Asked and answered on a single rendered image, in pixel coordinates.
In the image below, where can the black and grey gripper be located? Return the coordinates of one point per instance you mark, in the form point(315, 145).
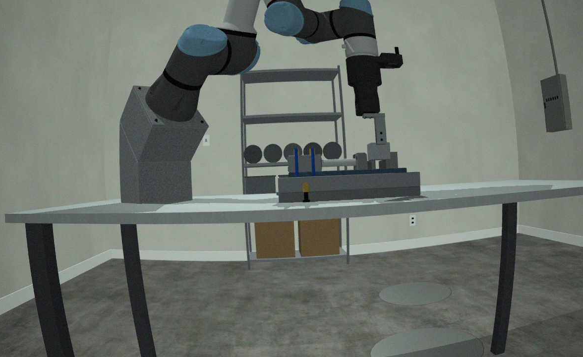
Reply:
point(363, 71)

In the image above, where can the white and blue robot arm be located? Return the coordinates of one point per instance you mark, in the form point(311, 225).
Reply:
point(231, 47)

